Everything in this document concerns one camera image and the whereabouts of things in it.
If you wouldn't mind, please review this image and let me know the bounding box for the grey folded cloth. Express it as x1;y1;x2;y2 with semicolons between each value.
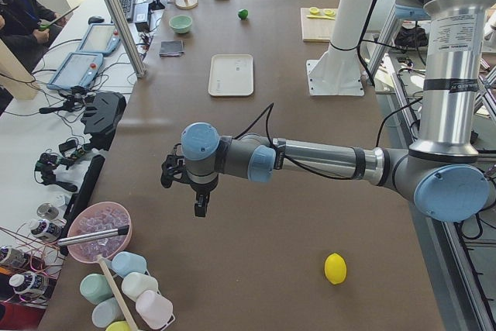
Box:
159;40;184;57

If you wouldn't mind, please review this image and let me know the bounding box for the cream plastic cup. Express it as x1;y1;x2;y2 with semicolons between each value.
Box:
121;272;159;302

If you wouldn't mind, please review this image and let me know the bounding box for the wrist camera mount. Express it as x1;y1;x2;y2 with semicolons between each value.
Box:
160;143;190;188

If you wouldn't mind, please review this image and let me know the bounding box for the yellow lemon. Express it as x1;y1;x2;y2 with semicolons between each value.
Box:
324;253;347;284

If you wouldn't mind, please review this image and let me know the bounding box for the green plastic cup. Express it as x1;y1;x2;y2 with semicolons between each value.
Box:
79;273;113;305

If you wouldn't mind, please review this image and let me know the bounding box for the black keyboard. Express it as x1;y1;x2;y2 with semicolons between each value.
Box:
119;0;135;22

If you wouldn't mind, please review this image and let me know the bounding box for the black plastic bracket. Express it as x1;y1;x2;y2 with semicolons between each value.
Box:
81;92;126;151

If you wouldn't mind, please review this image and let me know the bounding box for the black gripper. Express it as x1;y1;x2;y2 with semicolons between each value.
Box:
188;174;219;217

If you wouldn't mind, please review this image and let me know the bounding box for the computer mouse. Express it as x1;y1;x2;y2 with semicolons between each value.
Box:
88;16;105;25

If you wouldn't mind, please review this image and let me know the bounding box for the teach pendant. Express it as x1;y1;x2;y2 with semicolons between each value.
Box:
46;52;104;91
77;23;120;57

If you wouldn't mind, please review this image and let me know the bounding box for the cream rabbit tray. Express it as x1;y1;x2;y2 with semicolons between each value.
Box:
208;53;254;97

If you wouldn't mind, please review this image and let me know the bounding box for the blue plastic cup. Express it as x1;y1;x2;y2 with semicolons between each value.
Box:
111;251;147;278

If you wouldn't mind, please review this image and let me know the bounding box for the green ceramic bowl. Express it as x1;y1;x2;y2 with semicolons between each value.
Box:
169;15;193;34

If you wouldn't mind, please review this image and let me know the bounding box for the yellow plastic cup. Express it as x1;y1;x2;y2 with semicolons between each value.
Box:
105;320;131;331

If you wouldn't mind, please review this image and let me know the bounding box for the lower teach pendant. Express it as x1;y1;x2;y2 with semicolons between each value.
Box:
46;52;104;91

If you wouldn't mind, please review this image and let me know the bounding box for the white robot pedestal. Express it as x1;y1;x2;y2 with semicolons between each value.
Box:
307;0;374;96

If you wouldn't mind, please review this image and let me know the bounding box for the pink plastic cup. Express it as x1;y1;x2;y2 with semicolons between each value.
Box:
136;290;174;330

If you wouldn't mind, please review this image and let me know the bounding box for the wooden stick handle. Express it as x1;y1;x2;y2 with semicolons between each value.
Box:
97;255;140;331

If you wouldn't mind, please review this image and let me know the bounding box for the aluminium frame post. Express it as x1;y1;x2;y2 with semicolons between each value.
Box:
104;0;146;78

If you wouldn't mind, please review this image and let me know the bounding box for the lemon slice half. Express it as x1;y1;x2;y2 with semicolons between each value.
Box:
308;7;320;16
322;9;336;17

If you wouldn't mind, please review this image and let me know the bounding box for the green lemon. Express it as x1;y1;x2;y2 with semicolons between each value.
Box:
237;9;249;20

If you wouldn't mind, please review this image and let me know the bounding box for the upper teach pendant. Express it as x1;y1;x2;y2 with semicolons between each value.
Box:
77;23;120;57

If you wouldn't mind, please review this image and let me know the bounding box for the wooden cutting board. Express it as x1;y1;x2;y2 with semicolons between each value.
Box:
300;7;337;43

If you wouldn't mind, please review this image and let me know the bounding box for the metal tongs tool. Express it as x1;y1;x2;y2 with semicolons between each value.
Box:
57;225;131;247

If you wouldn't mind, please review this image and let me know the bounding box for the black flat bar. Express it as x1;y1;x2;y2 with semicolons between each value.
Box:
63;155;105;236

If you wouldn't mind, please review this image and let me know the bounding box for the pink bowl with ice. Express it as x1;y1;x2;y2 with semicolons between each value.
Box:
67;202;133;264

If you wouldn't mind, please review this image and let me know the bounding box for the seated person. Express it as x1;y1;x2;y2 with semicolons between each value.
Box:
1;0;67;71

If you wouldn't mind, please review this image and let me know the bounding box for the grey-blue plastic cup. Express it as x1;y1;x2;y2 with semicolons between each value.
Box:
91;298;124;328

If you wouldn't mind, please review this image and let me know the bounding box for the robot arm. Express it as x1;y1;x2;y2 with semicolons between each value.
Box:
180;0;495;222

